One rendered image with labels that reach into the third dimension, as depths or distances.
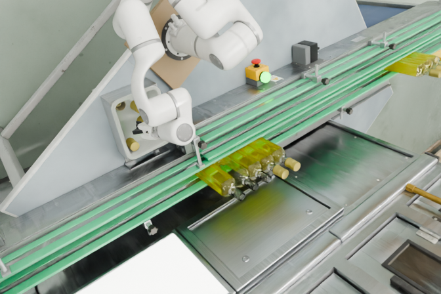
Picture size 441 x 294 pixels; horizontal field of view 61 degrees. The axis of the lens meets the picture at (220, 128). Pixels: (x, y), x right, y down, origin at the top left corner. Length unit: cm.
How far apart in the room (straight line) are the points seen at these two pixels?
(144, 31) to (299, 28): 91
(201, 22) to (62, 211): 72
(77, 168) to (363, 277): 95
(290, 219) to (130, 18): 80
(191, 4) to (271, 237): 75
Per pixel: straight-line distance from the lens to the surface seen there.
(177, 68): 135
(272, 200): 139
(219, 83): 151
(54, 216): 129
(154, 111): 97
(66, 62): 181
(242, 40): 110
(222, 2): 111
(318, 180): 152
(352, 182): 152
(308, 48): 170
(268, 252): 122
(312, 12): 181
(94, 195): 131
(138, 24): 102
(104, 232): 130
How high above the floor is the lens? 191
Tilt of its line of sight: 47 degrees down
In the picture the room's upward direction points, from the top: 119 degrees clockwise
